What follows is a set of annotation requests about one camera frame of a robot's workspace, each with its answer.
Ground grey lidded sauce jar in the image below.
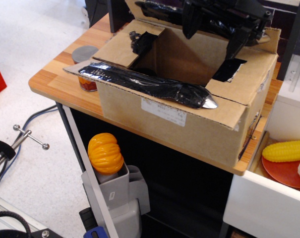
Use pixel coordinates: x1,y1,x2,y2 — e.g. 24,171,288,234
71,45,98,92

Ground black braided cable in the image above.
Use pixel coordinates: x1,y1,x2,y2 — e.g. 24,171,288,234
0,210,34,238

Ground brown cardboard box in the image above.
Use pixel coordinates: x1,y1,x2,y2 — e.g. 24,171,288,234
62,0,282,168

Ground orange plate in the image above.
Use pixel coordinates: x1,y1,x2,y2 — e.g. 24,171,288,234
262,157,300,189

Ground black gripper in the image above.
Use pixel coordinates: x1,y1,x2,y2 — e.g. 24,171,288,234
182,0,273,60

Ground orange plastic pumpkin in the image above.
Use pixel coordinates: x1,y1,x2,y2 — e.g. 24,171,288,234
88,133,124,176

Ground yellow plastic corn cob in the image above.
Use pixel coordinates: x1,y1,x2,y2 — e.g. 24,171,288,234
262,140,300,163

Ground white drawer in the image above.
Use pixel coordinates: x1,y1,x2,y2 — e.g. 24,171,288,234
223,98,300,238

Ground blue cable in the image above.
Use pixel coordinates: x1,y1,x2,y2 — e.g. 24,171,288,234
0,105,59,194

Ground grey plastic holder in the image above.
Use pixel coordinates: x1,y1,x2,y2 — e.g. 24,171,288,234
81,165,150,238

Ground black post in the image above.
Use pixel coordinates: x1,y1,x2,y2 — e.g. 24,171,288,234
107,0,126,33

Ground metal clamp with handle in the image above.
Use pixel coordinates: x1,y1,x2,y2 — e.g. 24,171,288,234
0,124,50,165

